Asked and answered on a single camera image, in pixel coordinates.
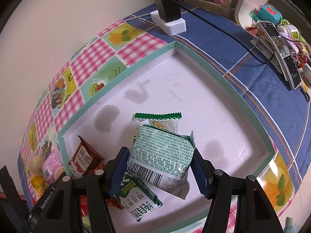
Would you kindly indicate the grey phone stand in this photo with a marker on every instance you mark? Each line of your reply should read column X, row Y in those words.
column 263, row 45

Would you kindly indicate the red snack packet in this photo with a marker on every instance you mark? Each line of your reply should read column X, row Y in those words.
column 114, row 201

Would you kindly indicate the smartphone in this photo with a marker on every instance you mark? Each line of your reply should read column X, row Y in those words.
column 281, row 51

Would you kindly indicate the green and white round toy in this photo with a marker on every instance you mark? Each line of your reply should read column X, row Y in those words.
column 289, row 30

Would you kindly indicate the light green snack packet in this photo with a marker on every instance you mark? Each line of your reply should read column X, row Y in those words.
column 160, row 155

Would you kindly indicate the brown snack packet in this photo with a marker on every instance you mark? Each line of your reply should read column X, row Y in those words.
column 83, row 159

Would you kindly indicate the pink snack packet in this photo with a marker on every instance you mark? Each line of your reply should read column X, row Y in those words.
column 51, row 165

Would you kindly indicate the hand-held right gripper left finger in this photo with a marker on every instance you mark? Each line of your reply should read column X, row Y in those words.
column 119, row 172

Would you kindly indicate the dark green biscuit packet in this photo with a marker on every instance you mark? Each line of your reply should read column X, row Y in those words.
column 136, row 201

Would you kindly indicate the clear packet with yellow cake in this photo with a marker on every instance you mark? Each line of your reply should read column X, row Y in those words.
column 37, row 162

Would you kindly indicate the black charger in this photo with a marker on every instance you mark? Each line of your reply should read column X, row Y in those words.
column 167, row 7

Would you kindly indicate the teal shallow cardboard box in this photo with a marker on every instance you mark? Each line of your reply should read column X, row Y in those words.
column 206, row 106

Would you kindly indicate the yellow jelly packet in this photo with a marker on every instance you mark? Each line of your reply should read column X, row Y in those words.
column 37, row 183

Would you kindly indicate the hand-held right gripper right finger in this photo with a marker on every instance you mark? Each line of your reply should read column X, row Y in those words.
column 201, row 174

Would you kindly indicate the green-trimmed bun packet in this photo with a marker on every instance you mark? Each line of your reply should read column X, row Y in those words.
column 167, row 126

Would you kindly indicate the white plastic rack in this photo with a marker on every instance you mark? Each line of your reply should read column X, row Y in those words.
column 243, row 2

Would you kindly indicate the white power strip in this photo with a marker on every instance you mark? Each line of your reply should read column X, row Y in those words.
column 175, row 28

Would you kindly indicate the teal toy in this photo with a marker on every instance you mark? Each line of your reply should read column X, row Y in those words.
column 267, row 13

